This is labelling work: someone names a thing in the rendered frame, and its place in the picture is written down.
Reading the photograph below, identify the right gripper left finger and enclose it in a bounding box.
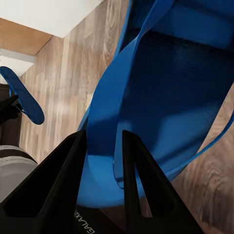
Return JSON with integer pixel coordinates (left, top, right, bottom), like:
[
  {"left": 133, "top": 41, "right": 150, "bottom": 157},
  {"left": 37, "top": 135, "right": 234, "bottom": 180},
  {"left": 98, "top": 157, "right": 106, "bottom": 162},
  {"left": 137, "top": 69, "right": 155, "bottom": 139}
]
[{"left": 0, "top": 130, "right": 87, "bottom": 234}]

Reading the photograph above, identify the sandal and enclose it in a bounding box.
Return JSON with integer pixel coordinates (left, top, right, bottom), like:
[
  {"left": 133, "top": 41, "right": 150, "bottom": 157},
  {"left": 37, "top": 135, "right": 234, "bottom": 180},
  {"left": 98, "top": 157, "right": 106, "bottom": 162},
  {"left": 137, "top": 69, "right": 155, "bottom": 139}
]
[
  {"left": 0, "top": 66, "right": 44, "bottom": 125},
  {"left": 77, "top": 0, "right": 234, "bottom": 209}
]

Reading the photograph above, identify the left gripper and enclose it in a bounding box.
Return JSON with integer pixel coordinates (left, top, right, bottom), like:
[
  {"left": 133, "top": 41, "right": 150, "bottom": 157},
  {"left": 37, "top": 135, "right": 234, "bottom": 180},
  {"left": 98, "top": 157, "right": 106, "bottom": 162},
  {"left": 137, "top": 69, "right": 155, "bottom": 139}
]
[{"left": 0, "top": 95, "right": 23, "bottom": 125}]

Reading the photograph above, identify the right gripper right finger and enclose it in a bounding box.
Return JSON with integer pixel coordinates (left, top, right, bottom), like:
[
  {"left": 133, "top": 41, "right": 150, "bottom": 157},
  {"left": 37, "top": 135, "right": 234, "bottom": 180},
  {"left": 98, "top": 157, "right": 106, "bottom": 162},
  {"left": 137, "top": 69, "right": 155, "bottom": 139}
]
[{"left": 122, "top": 130, "right": 205, "bottom": 234}]

